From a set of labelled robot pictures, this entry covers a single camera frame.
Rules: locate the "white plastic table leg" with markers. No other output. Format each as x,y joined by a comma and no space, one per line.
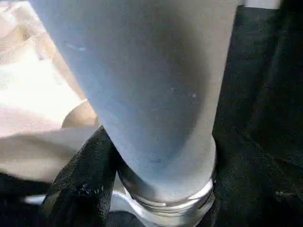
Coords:
151,94

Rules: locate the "black work mat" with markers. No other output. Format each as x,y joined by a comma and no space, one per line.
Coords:
265,118

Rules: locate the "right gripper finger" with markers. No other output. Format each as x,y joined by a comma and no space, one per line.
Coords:
80,189

